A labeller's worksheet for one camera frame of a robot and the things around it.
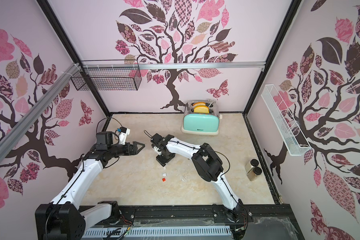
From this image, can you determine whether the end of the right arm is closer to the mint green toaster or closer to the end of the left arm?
the end of the left arm

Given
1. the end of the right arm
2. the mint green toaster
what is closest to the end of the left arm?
the end of the right arm

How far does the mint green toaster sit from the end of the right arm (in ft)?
0.91

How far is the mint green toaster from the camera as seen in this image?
0.98 m

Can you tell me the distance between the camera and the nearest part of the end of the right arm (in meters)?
0.70
